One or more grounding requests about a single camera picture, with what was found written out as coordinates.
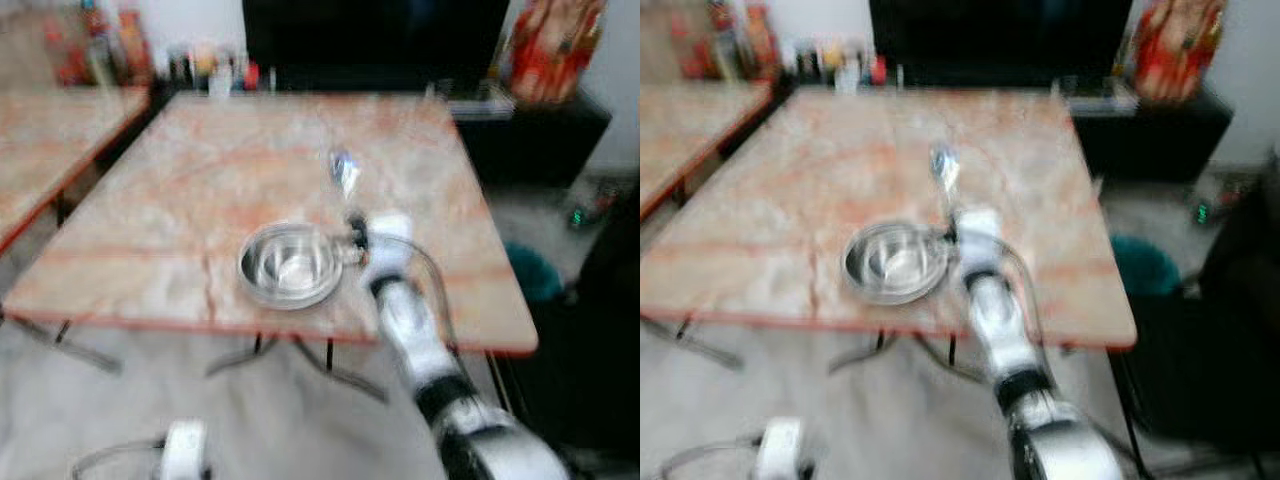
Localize metal bowl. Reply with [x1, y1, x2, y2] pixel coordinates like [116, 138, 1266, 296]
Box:
[236, 222, 347, 310]
[841, 221, 952, 305]

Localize metal spoon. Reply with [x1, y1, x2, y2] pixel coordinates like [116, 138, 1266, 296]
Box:
[329, 149, 365, 217]
[929, 142, 963, 211]

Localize black metal table legs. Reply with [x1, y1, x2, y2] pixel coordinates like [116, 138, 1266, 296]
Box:
[0, 306, 517, 413]
[640, 312, 1141, 403]

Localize teal round stool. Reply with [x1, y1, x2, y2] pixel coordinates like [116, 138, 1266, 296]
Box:
[504, 242, 564, 304]
[1111, 234, 1182, 299]

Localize black television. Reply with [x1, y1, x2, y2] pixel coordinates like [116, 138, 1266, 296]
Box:
[242, 0, 512, 93]
[868, 0, 1136, 89]

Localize black television stand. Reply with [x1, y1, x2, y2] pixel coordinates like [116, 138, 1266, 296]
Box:
[440, 87, 614, 190]
[1064, 84, 1235, 184]

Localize black armchair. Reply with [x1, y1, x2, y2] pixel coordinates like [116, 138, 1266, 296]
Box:
[1125, 150, 1280, 473]
[520, 188, 641, 466]

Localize red snack bag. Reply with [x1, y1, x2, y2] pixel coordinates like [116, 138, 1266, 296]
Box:
[507, 0, 607, 105]
[1134, 0, 1228, 105]

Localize red lid plastic jar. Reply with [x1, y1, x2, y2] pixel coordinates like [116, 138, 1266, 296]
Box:
[53, 28, 93, 87]
[680, 8, 717, 79]

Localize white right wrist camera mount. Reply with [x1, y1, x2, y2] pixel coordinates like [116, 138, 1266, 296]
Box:
[953, 207, 1003, 284]
[358, 212, 415, 293]

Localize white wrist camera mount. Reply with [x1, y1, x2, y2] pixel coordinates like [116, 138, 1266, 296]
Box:
[159, 419, 209, 480]
[358, 212, 415, 293]
[754, 417, 807, 480]
[953, 207, 1003, 284]

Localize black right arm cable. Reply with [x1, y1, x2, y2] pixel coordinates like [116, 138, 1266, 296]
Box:
[405, 234, 463, 353]
[998, 232, 1051, 346]

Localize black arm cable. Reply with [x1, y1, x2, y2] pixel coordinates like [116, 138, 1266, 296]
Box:
[405, 234, 463, 353]
[658, 436, 761, 480]
[998, 232, 1051, 346]
[69, 436, 167, 480]

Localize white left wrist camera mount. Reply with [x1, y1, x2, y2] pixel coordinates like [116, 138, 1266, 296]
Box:
[159, 419, 209, 480]
[754, 417, 807, 480]

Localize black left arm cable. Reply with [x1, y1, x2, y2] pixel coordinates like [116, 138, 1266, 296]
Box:
[69, 436, 167, 480]
[658, 436, 761, 480]

